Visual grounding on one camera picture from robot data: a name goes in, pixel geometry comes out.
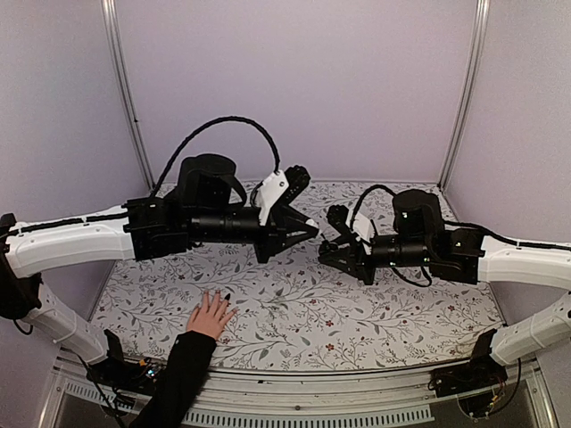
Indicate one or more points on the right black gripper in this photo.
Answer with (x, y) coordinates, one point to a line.
(357, 266)

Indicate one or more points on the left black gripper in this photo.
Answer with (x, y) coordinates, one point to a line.
(280, 226)

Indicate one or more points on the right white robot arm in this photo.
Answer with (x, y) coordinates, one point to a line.
(455, 252)

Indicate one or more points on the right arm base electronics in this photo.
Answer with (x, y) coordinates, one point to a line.
(481, 371)

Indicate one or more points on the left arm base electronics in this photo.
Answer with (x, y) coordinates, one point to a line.
(114, 375)

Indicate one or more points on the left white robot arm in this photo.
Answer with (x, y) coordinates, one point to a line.
(207, 205)

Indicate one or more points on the black sleeved forearm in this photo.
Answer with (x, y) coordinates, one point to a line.
(180, 383)

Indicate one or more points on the person's bare hand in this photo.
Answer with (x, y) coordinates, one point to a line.
(211, 316)

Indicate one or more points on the floral patterned table mat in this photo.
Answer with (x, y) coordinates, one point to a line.
(294, 314)

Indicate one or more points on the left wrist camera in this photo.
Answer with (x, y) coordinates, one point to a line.
(279, 187)

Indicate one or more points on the metal table front rail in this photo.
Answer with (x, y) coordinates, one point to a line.
(379, 398)

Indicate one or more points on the right aluminium frame post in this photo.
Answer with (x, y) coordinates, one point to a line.
(475, 53)

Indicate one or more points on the aluminium frame post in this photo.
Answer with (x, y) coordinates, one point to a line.
(112, 29)
(475, 53)

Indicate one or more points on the left aluminium frame post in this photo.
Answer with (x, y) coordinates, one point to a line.
(112, 29)

